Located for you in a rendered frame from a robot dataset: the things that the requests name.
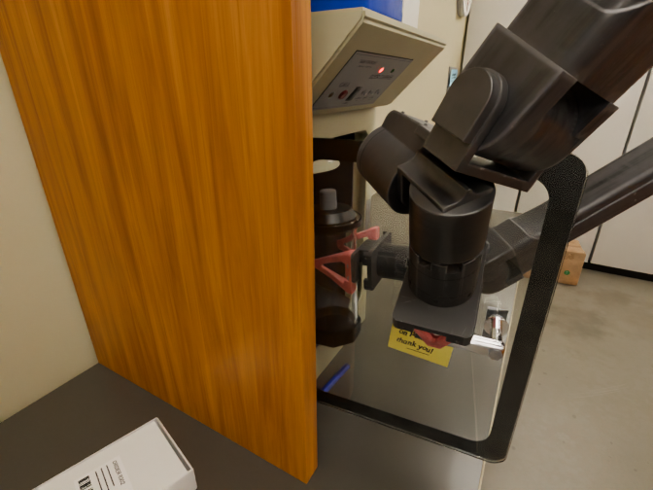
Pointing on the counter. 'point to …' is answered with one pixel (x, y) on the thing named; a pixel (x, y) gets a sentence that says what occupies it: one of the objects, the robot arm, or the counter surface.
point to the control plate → (352, 77)
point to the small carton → (410, 13)
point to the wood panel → (184, 198)
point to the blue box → (361, 6)
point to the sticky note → (398, 338)
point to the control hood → (357, 39)
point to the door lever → (495, 349)
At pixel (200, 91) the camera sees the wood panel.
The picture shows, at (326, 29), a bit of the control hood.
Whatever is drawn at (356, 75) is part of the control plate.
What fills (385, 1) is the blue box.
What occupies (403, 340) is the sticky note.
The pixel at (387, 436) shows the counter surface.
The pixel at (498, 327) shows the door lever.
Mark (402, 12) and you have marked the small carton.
